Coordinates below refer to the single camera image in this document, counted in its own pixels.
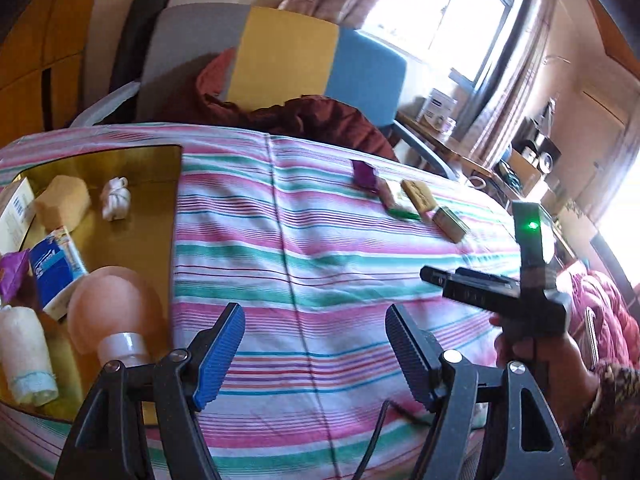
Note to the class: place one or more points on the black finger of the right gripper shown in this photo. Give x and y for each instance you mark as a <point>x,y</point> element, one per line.
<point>477,277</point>

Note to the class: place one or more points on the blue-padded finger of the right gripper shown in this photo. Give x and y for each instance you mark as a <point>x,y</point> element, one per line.
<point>435,276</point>

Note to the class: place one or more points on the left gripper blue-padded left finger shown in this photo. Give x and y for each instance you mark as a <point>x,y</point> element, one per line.
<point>184,382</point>

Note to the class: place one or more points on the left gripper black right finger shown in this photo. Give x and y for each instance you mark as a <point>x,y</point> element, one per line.
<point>445,383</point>

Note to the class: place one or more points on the green white small box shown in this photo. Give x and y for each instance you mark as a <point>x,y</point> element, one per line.
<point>450,224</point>

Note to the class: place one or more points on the pink bulb-shaped object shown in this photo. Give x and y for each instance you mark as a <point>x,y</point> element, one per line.
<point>114,314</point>

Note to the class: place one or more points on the purple origami paper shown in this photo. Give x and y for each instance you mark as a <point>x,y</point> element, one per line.
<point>364,176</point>

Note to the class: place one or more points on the cream knitted sock roll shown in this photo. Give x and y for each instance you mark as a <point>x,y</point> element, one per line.
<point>25,357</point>

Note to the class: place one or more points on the blue Tempo tissue pack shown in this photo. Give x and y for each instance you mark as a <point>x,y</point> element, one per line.
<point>57,267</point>

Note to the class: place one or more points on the gold square tin tray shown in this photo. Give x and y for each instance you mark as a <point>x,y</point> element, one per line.
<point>142,242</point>

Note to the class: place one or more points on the pink white sock bundle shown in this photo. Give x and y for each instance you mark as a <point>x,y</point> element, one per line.
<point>115,199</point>

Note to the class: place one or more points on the purple snack packet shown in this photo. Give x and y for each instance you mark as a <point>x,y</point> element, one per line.
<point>14,267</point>

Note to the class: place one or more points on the yellow sponge block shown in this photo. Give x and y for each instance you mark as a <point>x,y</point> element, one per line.
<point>64,202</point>

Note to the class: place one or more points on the cream box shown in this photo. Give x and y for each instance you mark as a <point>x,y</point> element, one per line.
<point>17,214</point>

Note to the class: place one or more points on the rice cracker snack packet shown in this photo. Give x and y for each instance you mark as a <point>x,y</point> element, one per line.
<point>395,200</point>

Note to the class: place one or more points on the right hand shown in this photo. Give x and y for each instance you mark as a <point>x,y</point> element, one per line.
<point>569,387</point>

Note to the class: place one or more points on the pink blanket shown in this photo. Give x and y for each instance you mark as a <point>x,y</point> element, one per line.
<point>601,324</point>

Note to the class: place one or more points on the wooden side table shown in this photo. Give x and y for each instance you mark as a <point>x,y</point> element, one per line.
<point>439,154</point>

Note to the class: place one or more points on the shelf with clutter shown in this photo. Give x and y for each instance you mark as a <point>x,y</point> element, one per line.
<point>527,165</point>

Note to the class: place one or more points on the striped pink green tablecloth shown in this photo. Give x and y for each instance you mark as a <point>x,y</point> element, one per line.
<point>278,225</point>

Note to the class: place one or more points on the white product box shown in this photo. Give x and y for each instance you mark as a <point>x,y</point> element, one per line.
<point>436,110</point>

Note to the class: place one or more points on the dark red jacket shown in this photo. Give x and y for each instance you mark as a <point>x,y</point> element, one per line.
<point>314,118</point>

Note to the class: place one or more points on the grey yellow blue armchair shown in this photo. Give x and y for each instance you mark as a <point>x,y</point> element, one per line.
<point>277,56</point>

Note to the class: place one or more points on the wooden wardrobe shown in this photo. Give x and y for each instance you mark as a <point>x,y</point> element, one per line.
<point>43,47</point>

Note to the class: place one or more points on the black rolled mat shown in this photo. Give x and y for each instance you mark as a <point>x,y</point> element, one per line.
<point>134,41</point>

